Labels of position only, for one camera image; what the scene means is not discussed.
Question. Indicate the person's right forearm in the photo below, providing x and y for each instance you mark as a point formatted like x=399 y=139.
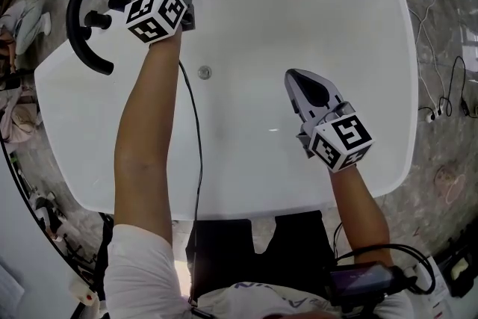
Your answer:
x=358 y=213

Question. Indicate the white power strip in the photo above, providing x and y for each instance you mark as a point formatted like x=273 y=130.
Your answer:
x=434 y=114

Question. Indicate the chrome overflow drain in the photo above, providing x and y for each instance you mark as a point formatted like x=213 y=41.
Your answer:
x=204 y=71

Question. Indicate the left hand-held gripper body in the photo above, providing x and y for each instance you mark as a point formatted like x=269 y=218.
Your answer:
x=157 y=15

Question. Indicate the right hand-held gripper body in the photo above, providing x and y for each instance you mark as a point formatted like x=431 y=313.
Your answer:
x=340 y=142

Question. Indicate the black waist pouch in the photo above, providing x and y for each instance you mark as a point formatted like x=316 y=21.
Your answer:
x=461 y=272

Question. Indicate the person's left forearm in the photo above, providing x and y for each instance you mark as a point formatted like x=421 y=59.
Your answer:
x=145 y=142

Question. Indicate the white bathtub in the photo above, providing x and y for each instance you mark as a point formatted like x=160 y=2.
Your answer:
x=261 y=30

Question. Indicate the white box with red button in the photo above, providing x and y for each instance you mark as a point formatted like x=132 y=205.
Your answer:
x=84 y=293

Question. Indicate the person's white t-shirt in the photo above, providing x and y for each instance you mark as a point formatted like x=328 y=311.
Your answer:
x=142 y=272

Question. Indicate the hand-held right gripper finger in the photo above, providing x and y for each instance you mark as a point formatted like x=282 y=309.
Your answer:
x=328 y=93
x=297 y=101

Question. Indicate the person's black shorts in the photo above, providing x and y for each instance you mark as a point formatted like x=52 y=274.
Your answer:
x=224 y=254

